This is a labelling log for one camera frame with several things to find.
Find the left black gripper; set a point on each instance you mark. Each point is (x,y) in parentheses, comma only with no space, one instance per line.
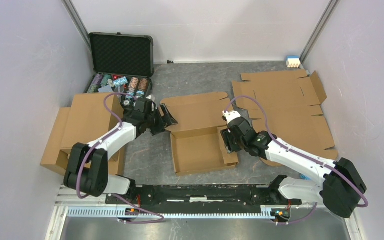
(167,121)

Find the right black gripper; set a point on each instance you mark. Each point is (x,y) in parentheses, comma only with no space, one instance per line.
(227,135)

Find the cardboard box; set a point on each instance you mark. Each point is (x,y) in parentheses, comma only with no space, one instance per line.
(196,141)
(56,160)
(88,118)

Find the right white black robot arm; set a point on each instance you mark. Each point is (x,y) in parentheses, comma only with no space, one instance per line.
(335,184)

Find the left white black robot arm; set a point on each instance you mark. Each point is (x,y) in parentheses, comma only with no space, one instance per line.
(87,171)

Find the stack of flat cardboard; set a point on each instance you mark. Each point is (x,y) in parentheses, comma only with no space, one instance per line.
(288,103)

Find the black poker chip case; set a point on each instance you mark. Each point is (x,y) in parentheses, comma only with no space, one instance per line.
(123,62)

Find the white blue block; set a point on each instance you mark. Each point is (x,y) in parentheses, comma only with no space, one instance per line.
(293,61)

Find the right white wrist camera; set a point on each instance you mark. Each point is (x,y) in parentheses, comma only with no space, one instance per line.
(229,116)

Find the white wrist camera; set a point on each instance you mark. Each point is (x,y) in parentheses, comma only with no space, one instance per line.
(151,97)
(229,116)

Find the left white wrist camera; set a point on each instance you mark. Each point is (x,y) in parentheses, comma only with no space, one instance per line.
(151,97)

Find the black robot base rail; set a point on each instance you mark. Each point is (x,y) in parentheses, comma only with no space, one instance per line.
(207,199)

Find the left aluminium corner post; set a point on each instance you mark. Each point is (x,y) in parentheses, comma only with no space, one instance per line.
(73,13)

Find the aluminium corner post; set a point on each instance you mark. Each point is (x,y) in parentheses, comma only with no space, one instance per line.
(73,13)
(326,15)

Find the right aluminium corner post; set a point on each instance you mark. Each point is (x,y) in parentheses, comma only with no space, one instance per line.
(326,15)

